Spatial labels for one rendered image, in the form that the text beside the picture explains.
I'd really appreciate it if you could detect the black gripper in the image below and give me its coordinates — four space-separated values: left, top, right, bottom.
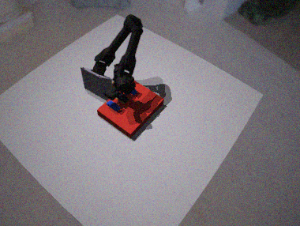
104 76 134 100

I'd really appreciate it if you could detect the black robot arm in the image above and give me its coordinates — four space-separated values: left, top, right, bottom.
91 14 143 95

